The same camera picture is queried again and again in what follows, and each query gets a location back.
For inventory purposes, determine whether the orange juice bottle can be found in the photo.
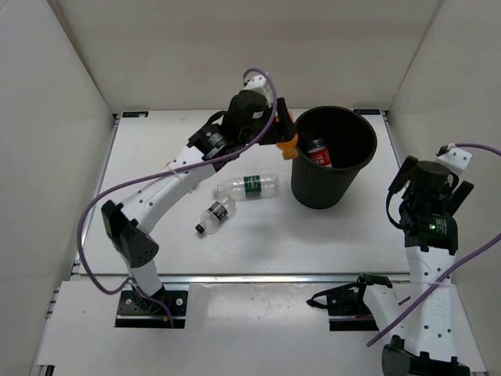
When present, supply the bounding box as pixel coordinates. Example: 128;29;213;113
275;110;298;160

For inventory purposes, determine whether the clear bottle red label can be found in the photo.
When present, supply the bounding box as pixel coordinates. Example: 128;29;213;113
306;137;332;168

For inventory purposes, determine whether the clear bottle black cap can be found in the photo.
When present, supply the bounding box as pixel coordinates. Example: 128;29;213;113
195;196;236;236

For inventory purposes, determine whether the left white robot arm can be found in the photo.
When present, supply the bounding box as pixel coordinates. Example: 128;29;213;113
101;89;297;315

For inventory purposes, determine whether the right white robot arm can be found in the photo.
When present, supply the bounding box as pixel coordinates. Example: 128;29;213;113
307;149;474;375

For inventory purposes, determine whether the black plastic bin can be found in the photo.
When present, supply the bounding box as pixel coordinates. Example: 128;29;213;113
290;106;377;210

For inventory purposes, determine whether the clear bottle green label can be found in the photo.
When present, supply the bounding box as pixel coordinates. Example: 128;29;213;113
212;174;279;201

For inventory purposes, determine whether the right table corner sticker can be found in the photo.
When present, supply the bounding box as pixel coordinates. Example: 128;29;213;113
353;109;380;116

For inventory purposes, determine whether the table corner sticker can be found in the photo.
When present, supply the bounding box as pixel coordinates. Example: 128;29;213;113
121;111;149;118
353;109;380;116

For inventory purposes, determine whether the left table corner sticker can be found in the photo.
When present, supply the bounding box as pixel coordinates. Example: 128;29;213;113
121;111;149;118

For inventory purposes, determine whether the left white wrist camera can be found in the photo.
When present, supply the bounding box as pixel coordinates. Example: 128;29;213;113
243;74;273;103

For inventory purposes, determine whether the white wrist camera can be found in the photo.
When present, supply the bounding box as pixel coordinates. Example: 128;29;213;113
243;74;273;103
435;143;472;175

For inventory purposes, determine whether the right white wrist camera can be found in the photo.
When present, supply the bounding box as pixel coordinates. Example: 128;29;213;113
435;143;472;175

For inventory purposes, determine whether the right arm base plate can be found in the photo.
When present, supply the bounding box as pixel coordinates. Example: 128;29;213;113
326;286;377;332

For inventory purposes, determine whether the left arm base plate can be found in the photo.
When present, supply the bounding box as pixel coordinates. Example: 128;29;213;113
114;287;189;329

